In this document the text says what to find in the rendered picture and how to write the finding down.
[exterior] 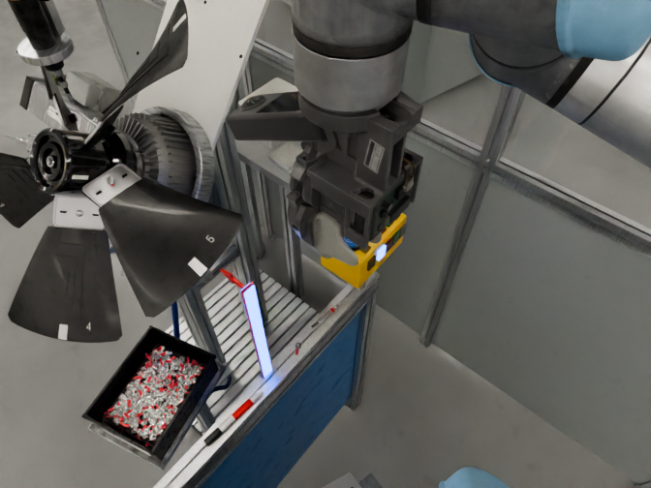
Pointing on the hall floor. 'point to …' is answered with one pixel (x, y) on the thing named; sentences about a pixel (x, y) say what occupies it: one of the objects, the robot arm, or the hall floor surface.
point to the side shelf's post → (292, 249)
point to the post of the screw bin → (205, 418)
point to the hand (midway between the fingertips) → (325, 244)
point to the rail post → (361, 351)
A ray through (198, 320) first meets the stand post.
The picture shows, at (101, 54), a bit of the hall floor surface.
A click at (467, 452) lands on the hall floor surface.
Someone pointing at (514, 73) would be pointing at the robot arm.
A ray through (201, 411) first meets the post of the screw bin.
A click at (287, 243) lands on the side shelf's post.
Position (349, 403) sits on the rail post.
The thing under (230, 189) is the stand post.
